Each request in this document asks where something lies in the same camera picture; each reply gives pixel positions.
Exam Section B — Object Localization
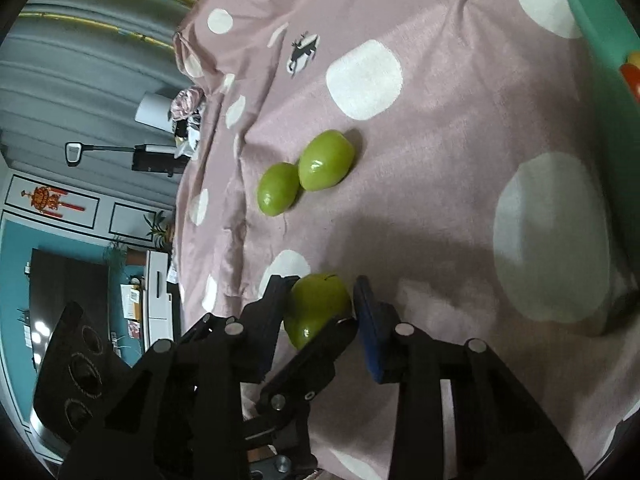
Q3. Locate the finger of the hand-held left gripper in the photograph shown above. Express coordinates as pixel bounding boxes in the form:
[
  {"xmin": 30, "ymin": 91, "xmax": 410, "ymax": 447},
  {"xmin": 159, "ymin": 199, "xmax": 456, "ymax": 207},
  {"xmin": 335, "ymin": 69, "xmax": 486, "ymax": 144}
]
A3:
[
  {"xmin": 241, "ymin": 317, "xmax": 359, "ymax": 471},
  {"xmin": 177, "ymin": 311, "xmax": 242, "ymax": 347}
]

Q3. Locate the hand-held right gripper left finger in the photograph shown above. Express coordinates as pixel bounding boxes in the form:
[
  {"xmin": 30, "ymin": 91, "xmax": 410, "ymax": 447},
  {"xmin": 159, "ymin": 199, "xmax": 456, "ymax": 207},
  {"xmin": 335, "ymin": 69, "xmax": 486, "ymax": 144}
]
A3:
[{"xmin": 59, "ymin": 274, "xmax": 301, "ymax": 480}]

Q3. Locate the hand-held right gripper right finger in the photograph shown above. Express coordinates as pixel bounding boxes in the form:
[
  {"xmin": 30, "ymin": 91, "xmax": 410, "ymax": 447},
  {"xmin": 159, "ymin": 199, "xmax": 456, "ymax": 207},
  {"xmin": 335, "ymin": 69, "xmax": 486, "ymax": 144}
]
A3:
[{"xmin": 352, "ymin": 275, "xmax": 585, "ymax": 480}]

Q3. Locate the green plastic basin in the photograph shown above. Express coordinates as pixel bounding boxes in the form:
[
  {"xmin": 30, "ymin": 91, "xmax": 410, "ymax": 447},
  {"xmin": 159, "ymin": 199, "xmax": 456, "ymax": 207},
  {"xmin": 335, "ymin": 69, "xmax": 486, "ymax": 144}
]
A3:
[{"xmin": 564, "ymin": 0, "xmax": 640, "ymax": 338}]

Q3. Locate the white cabinet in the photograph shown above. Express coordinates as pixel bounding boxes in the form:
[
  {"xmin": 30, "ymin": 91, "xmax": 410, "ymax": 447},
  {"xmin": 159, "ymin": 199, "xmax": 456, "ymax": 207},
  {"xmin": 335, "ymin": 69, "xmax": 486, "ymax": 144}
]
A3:
[{"xmin": 144, "ymin": 251, "xmax": 176, "ymax": 347}]

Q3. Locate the black television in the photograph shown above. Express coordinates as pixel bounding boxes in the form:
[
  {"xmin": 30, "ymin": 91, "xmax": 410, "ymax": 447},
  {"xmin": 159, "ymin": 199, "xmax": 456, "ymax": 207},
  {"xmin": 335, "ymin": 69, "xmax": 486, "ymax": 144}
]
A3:
[{"xmin": 29, "ymin": 248, "xmax": 112, "ymax": 361}]

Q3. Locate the green potted plant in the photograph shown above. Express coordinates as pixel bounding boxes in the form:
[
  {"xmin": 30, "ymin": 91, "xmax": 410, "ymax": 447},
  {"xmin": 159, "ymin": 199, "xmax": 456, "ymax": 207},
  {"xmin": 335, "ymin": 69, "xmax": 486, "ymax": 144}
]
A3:
[{"xmin": 142, "ymin": 210, "xmax": 176, "ymax": 251}]

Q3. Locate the small round green jujube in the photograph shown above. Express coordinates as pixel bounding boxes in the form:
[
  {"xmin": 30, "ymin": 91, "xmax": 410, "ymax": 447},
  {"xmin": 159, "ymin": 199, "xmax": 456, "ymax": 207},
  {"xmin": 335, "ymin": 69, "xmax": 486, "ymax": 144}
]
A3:
[{"xmin": 257, "ymin": 162, "xmax": 301, "ymax": 218}]

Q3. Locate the large green jujube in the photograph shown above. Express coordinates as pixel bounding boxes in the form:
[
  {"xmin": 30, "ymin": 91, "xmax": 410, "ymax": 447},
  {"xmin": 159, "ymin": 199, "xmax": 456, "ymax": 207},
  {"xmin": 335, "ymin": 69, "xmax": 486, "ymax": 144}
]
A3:
[{"xmin": 298, "ymin": 129, "xmax": 356, "ymax": 192}]

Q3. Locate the stick vacuum cleaner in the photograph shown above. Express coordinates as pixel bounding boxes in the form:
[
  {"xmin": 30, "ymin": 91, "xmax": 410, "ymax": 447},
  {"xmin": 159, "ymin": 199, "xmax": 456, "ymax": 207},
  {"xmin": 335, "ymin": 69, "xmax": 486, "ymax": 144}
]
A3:
[{"xmin": 65, "ymin": 141, "xmax": 193, "ymax": 177}]

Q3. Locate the pile of household clutter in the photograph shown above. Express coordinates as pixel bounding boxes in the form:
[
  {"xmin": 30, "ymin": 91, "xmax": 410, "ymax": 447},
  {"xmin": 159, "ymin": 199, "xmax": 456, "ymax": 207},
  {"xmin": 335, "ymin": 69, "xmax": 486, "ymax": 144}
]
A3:
[{"xmin": 170, "ymin": 110, "xmax": 206, "ymax": 158}]

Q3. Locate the pink polka dot cloth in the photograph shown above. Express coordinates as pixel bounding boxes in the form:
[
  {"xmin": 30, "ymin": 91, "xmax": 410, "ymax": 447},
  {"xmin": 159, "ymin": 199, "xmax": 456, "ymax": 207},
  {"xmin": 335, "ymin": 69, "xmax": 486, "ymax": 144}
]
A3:
[{"xmin": 170, "ymin": 0, "xmax": 640, "ymax": 480}]

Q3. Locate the white cylindrical bin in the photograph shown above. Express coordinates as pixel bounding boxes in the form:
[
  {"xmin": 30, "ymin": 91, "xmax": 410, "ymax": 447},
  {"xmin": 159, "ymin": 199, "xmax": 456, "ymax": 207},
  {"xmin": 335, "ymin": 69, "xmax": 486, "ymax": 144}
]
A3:
[{"xmin": 135, "ymin": 91, "xmax": 171, "ymax": 132}]

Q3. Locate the pink crumpled cloth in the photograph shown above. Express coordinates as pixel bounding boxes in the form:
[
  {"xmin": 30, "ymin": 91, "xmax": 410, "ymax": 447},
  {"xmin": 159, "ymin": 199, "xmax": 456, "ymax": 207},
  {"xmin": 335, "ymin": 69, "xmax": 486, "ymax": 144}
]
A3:
[{"xmin": 170, "ymin": 87, "xmax": 207, "ymax": 117}]

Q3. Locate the red fruit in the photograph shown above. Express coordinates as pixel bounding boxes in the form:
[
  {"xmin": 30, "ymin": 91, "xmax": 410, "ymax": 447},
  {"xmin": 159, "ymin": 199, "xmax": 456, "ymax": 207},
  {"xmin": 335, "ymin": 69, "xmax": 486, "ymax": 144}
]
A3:
[{"xmin": 621, "ymin": 65, "xmax": 640, "ymax": 102}]

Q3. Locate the red knot wall ornament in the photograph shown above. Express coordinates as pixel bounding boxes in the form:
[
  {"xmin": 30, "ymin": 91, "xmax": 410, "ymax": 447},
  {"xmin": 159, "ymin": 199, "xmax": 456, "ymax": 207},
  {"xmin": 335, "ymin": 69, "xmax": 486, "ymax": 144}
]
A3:
[{"xmin": 21, "ymin": 186, "xmax": 83, "ymax": 219}]

